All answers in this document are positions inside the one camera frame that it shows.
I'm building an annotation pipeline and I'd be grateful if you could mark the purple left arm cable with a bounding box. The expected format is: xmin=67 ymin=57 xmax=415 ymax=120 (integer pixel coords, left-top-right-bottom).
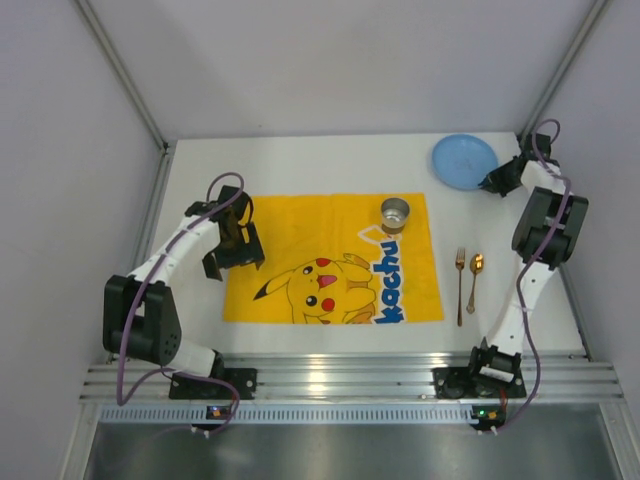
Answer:
xmin=114 ymin=171 xmax=246 ymax=436

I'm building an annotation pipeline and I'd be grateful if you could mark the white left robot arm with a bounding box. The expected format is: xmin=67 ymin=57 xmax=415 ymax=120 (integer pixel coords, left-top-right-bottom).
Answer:
xmin=102 ymin=185 xmax=265 ymax=377

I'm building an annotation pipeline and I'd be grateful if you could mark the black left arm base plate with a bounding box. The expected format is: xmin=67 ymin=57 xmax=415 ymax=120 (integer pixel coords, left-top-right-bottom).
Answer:
xmin=169 ymin=367 xmax=257 ymax=400

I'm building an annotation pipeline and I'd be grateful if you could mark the yellow Pikachu cloth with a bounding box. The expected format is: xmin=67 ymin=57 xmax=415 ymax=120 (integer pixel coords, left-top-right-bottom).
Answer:
xmin=223 ymin=193 xmax=444 ymax=325

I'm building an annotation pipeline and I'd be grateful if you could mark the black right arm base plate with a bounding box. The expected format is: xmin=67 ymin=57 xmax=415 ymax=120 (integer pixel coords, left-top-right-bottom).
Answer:
xmin=432 ymin=367 xmax=527 ymax=400

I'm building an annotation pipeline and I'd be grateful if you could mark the steel cup with cork base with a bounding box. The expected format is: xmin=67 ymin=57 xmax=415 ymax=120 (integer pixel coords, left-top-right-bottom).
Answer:
xmin=380 ymin=197 xmax=410 ymax=235

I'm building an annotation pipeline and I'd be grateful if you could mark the copper fork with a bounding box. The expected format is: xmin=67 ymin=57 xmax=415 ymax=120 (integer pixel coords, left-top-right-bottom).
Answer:
xmin=455 ymin=247 xmax=466 ymax=327

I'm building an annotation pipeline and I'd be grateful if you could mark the perforated metal cable tray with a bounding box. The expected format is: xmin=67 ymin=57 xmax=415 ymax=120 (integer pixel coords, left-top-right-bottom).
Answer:
xmin=100 ymin=403 xmax=504 ymax=425

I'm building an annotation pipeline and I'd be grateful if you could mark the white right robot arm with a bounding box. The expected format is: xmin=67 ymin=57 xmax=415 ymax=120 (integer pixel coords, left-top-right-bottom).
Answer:
xmin=470 ymin=132 xmax=589 ymax=384

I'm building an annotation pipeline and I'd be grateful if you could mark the aluminium mounting rail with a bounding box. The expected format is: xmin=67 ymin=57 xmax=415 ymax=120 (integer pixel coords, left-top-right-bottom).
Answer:
xmin=79 ymin=351 xmax=625 ymax=401

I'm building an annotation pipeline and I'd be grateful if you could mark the copper spoon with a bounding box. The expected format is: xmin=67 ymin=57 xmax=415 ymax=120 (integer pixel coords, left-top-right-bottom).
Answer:
xmin=466 ymin=253 xmax=485 ymax=314

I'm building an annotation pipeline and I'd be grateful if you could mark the blue plastic plate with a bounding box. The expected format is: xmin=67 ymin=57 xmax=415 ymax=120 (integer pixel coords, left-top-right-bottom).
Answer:
xmin=431 ymin=134 xmax=499 ymax=191

